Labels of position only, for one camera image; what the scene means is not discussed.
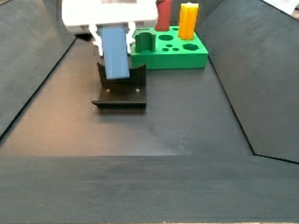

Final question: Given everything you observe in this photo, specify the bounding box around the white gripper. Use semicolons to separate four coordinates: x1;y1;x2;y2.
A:
61;0;157;56

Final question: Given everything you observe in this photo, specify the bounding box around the blue rectangle block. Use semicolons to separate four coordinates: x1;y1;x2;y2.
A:
97;24;129;80

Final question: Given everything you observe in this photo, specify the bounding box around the green shape sorter board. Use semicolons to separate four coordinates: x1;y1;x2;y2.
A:
131;26;208;69

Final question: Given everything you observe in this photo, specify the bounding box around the black curved fixture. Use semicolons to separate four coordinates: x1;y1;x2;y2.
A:
91;64;147;108

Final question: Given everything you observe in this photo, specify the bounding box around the red cylinder peg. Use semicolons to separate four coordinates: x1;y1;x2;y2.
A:
155;0;172;32

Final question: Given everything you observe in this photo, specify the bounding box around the yellow star peg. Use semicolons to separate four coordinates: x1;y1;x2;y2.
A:
179;3;200;40

